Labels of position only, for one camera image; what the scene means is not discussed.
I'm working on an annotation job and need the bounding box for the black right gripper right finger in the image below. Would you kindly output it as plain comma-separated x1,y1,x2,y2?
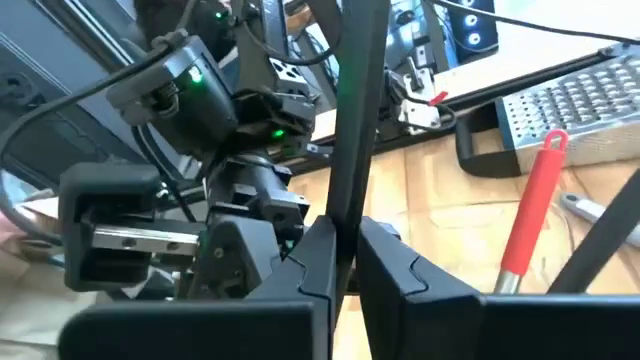
356,215,640,360

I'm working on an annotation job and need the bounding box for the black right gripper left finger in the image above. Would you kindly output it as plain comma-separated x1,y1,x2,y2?
57,215,338,360

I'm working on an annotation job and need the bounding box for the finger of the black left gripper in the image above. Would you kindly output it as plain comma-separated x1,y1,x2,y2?
188,214,286,302

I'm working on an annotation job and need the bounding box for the red spatula steel shaft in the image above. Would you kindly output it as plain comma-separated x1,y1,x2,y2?
492,128,571,296

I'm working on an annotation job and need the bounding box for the black nylon serving spoon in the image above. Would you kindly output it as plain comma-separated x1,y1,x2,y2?
324,0,392,306
546,168,640,296

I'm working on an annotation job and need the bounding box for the grey silicone spoon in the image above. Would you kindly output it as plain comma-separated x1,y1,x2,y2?
558,191,640,250

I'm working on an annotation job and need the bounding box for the black computer tower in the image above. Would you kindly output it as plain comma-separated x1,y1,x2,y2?
446,0,500,65

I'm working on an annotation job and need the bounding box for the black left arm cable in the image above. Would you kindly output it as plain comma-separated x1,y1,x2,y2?
0,29,191,241

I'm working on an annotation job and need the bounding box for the black aluminium table frame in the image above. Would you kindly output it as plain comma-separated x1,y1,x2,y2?
287,47,619,176

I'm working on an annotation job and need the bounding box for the metal box grater black handle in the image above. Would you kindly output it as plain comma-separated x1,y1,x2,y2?
453,49,640,180

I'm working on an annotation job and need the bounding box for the black floor cable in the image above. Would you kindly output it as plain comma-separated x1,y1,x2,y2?
428,0,640,47

